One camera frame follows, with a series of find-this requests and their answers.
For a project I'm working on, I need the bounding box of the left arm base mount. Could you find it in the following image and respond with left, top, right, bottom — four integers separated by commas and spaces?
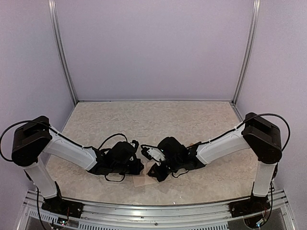
42, 182, 84, 218

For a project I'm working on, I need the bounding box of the front aluminium rail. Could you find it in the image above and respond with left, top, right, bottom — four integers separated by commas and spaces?
15, 190, 295, 230

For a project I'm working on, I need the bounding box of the pink envelope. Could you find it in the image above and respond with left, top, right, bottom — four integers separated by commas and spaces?
132, 167, 158, 187

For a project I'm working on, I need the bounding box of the left aluminium frame post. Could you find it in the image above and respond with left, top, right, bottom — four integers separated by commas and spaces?
48, 0, 79, 106

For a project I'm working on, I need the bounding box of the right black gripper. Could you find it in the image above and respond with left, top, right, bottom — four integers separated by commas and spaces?
147, 157, 182, 183

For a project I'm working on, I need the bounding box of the aluminium frame post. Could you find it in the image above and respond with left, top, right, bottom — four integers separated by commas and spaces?
232, 0, 261, 107
48, 0, 79, 106

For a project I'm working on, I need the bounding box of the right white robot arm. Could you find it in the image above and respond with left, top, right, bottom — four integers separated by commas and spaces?
141, 113, 283, 213

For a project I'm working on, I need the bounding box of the right aluminium frame post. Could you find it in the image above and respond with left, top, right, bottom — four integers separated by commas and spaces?
232, 0, 261, 107

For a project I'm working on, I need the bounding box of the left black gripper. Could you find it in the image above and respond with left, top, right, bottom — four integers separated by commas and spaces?
111, 159, 144, 176

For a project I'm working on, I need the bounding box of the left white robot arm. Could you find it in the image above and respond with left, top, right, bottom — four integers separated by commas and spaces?
12, 116, 144, 213

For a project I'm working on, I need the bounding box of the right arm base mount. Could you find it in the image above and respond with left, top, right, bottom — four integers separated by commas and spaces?
229, 183, 272, 218

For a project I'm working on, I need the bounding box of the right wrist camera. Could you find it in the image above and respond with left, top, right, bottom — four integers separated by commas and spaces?
141, 144, 166, 165

